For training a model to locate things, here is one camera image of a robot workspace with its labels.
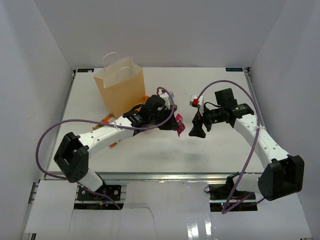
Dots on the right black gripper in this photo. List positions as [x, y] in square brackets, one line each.
[197, 130]

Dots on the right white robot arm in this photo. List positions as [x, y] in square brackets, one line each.
[282, 174]

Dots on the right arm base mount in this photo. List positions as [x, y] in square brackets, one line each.
[218, 194]

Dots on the aluminium table rail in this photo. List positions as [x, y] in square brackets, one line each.
[161, 176]

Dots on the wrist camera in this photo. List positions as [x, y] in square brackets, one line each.
[167, 97]
[197, 101]

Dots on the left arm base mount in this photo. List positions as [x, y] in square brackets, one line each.
[108, 197]

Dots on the large yellow snack bag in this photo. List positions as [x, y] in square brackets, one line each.
[146, 98]

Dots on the pink candy packet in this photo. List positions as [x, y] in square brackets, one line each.
[181, 125]

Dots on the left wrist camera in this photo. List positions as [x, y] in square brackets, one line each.
[167, 97]

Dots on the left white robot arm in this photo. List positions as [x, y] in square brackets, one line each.
[74, 151]

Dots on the brown paper bag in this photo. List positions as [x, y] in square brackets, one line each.
[120, 83]

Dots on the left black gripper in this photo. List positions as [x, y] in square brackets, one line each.
[170, 124]

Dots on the white front cover panel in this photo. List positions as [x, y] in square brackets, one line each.
[161, 211]

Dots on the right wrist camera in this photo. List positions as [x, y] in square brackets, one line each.
[197, 101]

